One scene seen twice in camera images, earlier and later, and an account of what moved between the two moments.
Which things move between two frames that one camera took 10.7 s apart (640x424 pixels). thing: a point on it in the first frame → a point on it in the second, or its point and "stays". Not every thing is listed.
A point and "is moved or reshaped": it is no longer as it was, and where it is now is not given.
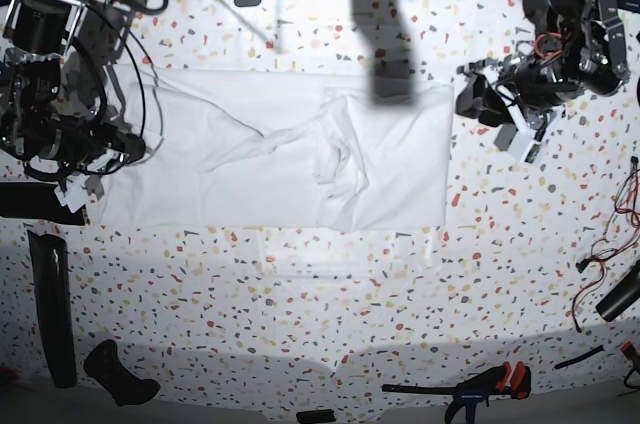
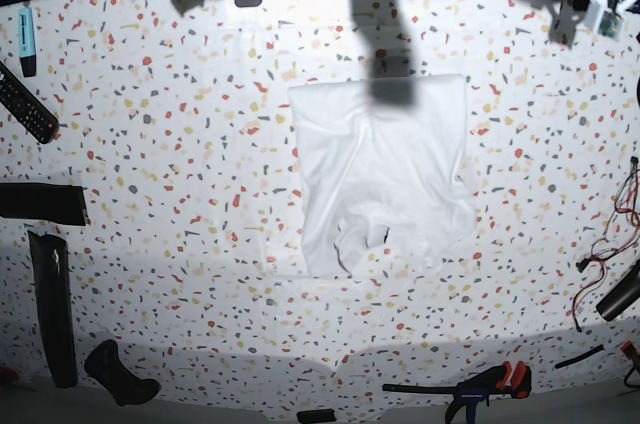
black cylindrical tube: (50, 275) stays
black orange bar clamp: (498, 381) stays
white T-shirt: (279, 149) is moved or reshaped
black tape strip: (37, 201) stays
